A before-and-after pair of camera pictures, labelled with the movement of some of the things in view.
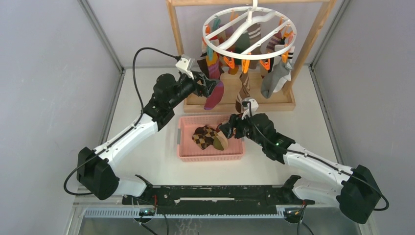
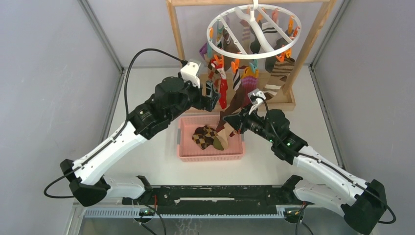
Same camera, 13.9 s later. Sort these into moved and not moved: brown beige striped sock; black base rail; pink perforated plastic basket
Moved: brown beige striped sock
Not moved: black base rail; pink perforated plastic basket
